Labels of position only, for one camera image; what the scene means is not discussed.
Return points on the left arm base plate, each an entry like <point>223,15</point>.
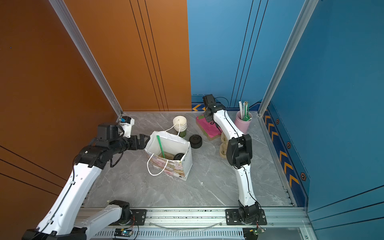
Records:
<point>137,217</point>

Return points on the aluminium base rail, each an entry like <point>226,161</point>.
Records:
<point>209,223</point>

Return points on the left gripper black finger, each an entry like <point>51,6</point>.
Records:
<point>142,146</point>
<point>143,139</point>

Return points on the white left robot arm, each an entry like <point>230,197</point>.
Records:
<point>59,223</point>

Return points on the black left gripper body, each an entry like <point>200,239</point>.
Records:
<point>131,143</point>

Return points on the small circuit board right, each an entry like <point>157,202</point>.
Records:
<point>252,233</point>

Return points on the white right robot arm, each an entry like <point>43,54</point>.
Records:
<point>239,154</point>

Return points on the beige pulp cup carrier stack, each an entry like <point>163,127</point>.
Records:
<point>223,146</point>

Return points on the pink metal bucket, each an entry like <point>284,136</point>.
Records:
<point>242,125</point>

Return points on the patterned paper gift bag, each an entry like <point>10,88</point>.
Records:
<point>172,144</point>

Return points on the stack of paper cups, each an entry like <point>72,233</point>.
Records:
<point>180,126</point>

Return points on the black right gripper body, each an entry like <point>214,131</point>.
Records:
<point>206,116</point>

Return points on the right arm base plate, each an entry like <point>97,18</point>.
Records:
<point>236,217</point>

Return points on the green circuit board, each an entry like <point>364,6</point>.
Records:
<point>123,233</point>

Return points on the stack of black lids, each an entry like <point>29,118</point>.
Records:
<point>196,141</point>

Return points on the brown cardboard napkin tray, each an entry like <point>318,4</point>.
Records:
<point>211,136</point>

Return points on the pink napkin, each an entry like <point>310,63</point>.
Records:
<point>207,126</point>

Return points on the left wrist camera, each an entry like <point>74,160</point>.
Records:
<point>127,123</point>

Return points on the green straw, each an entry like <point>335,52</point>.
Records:
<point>161,147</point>

